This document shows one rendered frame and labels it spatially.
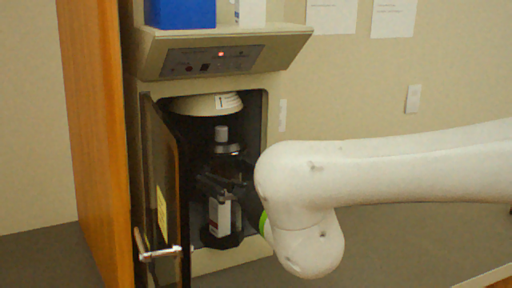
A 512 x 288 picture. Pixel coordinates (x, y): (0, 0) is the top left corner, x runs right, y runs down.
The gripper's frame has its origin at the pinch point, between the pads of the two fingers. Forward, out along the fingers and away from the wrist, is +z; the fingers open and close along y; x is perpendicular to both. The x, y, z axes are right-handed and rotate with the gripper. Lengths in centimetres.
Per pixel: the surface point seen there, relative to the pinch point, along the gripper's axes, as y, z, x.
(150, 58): 17.2, -7.5, -25.6
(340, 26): -63, 45, -24
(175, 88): 10.2, 0.0, -18.2
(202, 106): 3.5, 3.0, -13.2
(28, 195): 38, 42, 19
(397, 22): -89, 46, -25
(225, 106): -1.5, 2.2, -12.9
